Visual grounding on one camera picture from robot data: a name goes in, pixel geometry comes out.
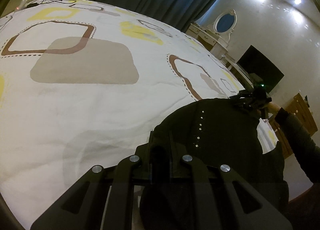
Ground black pants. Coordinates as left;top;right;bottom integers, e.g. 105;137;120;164
139;98;289;229

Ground person right forearm dark sleeve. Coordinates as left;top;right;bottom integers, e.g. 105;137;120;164
275;108;319;184

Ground person right hand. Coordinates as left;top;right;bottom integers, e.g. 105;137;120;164
265;101;282;119

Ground black flat television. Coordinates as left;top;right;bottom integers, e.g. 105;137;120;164
237;45;284;93

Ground brown wooden drawer cabinet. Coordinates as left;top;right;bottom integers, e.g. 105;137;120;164
267;94;319;163

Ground white dressing table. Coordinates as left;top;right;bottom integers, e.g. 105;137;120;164
186;23;235;63

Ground white oval vanity mirror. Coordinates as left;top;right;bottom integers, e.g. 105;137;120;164
213;9;238;43

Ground white patterned bed cover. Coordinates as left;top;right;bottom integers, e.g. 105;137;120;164
1;0;241;229

